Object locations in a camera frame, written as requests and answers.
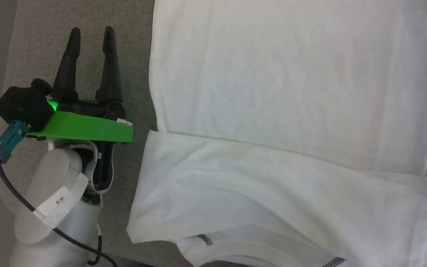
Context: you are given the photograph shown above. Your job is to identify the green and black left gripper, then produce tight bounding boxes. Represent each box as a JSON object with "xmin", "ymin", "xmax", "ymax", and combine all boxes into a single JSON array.
[{"xmin": 26, "ymin": 26, "xmax": 134, "ymax": 196}]

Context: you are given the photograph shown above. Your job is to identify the white garment with grey stitching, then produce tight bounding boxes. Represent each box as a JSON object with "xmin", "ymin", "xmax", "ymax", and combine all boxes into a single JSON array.
[{"xmin": 126, "ymin": 0, "xmax": 427, "ymax": 267}]

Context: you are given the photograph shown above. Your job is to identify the grey fabric sofa surface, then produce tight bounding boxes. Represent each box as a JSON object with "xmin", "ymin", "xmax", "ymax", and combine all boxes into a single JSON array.
[{"xmin": 0, "ymin": 0, "xmax": 427, "ymax": 267}]

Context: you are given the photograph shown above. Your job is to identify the white tape label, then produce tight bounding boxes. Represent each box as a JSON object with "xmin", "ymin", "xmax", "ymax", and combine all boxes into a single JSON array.
[{"xmin": 32, "ymin": 172, "xmax": 89, "ymax": 229}]

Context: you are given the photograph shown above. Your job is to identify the teal cable connector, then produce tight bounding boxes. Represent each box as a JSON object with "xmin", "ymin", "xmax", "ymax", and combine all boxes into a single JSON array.
[{"xmin": 0, "ymin": 119, "xmax": 29, "ymax": 164}]

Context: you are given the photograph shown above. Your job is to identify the thin black cable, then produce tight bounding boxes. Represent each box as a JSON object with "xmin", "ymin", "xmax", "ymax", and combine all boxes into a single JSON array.
[{"xmin": 0, "ymin": 159, "xmax": 118, "ymax": 267}]

